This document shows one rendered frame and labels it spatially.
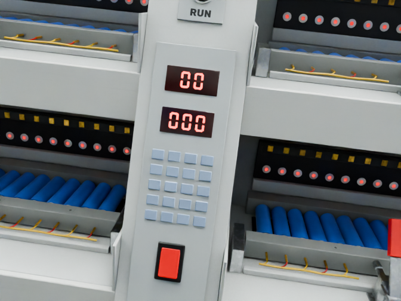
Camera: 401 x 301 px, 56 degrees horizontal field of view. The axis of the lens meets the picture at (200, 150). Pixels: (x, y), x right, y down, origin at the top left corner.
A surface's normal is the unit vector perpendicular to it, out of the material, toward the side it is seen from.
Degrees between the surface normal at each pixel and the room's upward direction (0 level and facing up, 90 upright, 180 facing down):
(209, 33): 90
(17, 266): 19
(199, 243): 90
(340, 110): 109
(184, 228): 90
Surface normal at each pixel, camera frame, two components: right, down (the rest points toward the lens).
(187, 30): -0.07, 0.04
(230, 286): 0.10, -0.92
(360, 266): -0.11, 0.36
